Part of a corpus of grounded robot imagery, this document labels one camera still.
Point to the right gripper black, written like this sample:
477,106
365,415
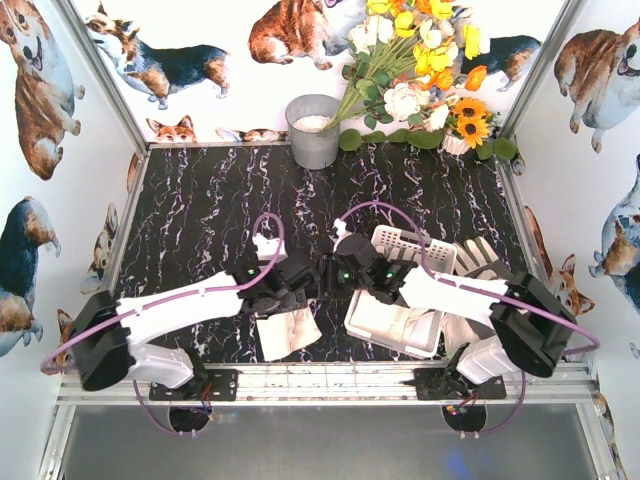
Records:
330,275

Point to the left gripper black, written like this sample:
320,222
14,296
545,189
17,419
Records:
310,275

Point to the white glove grey palm patch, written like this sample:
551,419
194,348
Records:
282,334

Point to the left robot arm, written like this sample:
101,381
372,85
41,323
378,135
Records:
113,340

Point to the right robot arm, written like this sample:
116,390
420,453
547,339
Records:
401,296

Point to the white perforated storage basket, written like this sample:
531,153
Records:
395,244

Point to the glove beside basket right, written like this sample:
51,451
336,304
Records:
475,259

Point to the grey metal bucket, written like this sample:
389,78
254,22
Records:
313,135

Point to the small white sunflower pot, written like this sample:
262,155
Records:
453,145

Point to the artificial flower bouquet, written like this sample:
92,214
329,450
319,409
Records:
404,60

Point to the aluminium front rail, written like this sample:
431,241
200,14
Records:
349,383

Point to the left aluminium post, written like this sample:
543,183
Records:
81,38

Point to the aluminium post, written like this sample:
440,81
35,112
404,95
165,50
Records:
81,38
567,16

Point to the right aluminium post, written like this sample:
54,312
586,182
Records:
567,16

